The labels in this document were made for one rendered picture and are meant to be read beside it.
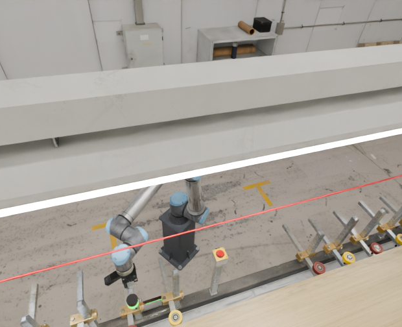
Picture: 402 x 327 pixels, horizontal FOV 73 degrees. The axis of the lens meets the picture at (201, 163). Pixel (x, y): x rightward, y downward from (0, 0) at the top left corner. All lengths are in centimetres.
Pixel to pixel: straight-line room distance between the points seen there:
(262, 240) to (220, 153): 279
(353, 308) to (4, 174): 196
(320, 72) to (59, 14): 318
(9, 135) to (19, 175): 6
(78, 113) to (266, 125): 28
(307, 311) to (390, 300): 55
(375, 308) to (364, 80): 177
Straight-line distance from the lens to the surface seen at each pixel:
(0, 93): 41
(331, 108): 55
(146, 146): 40
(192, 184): 185
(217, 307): 214
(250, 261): 304
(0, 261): 347
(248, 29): 366
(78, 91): 38
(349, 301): 211
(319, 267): 212
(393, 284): 232
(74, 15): 348
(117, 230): 156
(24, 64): 369
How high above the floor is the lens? 263
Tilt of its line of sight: 43 degrees down
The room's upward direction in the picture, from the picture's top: 4 degrees clockwise
